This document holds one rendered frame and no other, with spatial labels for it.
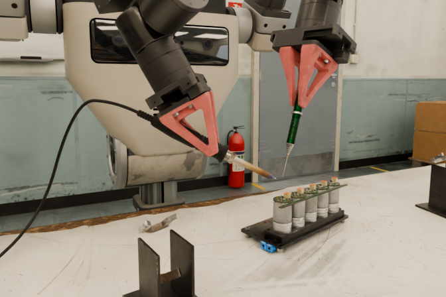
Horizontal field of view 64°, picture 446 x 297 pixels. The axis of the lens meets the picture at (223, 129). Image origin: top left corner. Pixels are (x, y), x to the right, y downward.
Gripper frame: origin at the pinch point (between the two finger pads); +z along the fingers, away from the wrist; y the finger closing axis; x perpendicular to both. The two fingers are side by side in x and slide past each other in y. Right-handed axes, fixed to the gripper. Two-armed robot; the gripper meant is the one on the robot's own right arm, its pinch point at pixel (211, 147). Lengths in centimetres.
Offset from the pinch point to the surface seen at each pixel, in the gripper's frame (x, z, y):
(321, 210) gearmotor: -8.5, 15.9, 4.2
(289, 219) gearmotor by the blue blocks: -4.3, 12.7, -1.5
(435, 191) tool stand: -26.3, 25.6, 13.8
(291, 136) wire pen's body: -9.7, 4.1, 1.7
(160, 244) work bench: 12.1, 7.8, -1.6
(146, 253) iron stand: 7.1, 3.9, -15.7
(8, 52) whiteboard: 126, -104, 193
